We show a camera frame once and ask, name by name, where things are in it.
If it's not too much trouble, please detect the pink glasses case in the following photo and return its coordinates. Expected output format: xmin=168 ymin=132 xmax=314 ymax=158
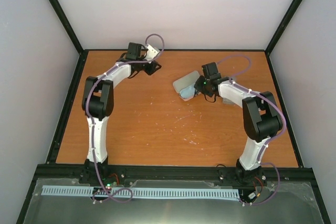
xmin=173 ymin=70 xmax=200 ymax=101

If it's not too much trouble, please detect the light blue cleaning cloth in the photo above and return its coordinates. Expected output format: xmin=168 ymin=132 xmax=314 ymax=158
xmin=180 ymin=85 xmax=195 ymax=100

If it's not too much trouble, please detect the grey green glasses case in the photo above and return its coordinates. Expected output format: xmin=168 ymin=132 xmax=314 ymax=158
xmin=222 ymin=77 xmax=238 ymax=105

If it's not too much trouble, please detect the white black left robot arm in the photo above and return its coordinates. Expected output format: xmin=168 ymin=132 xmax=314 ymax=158
xmin=82 ymin=42 xmax=163 ymax=184

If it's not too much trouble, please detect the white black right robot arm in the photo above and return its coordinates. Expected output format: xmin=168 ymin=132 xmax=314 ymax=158
xmin=194 ymin=62 xmax=287 ymax=184

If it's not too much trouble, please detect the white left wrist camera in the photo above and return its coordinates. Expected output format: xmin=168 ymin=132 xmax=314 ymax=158
xmin=145 ymin=44 xmax=161 ymax=62

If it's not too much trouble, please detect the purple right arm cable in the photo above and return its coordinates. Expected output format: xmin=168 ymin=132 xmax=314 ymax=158
xmin=216 ymin=55 xmax=287 ymax=207

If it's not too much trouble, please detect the black cage frame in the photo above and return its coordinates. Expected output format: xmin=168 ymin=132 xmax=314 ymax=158
xmin=15 ymin=0 xmax=332 ymax=224

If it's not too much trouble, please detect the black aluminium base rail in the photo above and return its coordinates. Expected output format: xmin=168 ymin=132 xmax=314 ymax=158
xmin=33 ymin=163 xmax=317 ymax=188

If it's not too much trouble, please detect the light blue slotted cable duct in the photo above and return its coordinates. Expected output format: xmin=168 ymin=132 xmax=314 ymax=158
xmin=40 ymin=185 xmax=239 ymax=201

